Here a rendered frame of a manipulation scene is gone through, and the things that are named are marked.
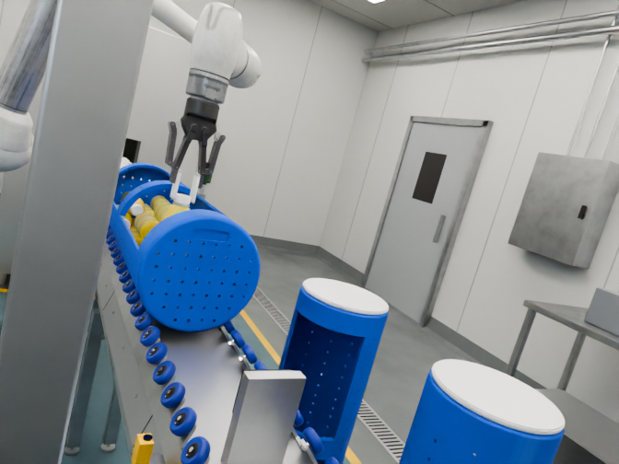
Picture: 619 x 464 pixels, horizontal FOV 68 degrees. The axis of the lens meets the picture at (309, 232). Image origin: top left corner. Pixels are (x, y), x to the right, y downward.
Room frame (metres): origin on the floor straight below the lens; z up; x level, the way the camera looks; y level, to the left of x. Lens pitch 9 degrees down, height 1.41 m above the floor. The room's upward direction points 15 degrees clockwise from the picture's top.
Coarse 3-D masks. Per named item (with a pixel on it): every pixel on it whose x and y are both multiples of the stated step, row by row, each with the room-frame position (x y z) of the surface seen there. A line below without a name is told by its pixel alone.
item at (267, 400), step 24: (240, 384) 0.65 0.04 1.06; (264, 384) 0.65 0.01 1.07; (288, 384) 0.67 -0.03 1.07; (240, 408) 0.63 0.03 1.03; (264, 408) 0.65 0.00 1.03; (288, 408) 0.67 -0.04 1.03; (240, 432) 0.64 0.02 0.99; (264, 432) 0.66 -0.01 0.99; (288, 432) 0.68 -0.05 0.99; (240, 456) 0.64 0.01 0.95; (264, 456) 0.66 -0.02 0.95
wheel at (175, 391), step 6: (174, 384) 0.75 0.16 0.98; (180, 384) 0.74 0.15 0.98; (168, 390) 0.74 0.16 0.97; (174, 390) 0.73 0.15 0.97; (180, 390) 0.73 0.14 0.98; (162, 396) 0.74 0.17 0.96; (168, 396) 0.73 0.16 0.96; (174, 396) 0.72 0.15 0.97; (180, 396) 0.72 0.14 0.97; (162, 402) 0.72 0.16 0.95; (168, 402) 0.72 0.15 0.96; (174, 402) 0.72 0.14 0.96; (168, 408) 0.72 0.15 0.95
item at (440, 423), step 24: (432, 384) 0.94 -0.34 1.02; (432, 408) 0.91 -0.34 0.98; (456, 408) 0.86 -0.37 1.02; (432, 432) 0.89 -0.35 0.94; (456, 432) 0.85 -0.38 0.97; (480, 432) 0.83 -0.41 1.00; (504, 432) 0.82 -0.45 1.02; (408, 456) 0.94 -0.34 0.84; (432, 456) 0.88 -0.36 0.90; (456, 456) 0.84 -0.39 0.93; (480, 456) 0.82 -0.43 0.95; (504, 456) 0.82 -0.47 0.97; (528, 456) 0.82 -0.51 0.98; (552, 456) 0.85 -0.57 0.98
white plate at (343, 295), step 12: (312, 288) 1.36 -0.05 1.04; (324, 288) 1.40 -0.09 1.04; (336, 288) 1.44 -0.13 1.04; (348, 288) 1.48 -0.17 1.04; (360, 288) 1.52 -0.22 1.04; (324, 300) 1.29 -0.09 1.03; (336, 300) 1.31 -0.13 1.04; (348, 300) 1.34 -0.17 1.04; (360, 300) 1.37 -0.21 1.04; (372, 300) 1.41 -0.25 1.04; (360, 312) 1.28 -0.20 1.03; (372, 312) 1.29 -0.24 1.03; (384, 312) 1.34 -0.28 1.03
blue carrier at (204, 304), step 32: (160, 192) 1.79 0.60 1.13; (160, 224) 1.01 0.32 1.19; (192, 224) 0.99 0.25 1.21; (224, 224) 1.03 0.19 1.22; (128, 256) 1.08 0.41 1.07; (160, 256) 0.97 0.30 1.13; (192, 256) 1.00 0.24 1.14; (224, 256) 1.04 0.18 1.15; (256, 256) 1.08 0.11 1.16; (160, 288) 0.98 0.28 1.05; (192, 288) 1.01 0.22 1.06; (224, 288) 1.05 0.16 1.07; (160, 320) 0.98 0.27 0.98; (192, 320) 1.02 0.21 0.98; (224, 320) 1.06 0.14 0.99
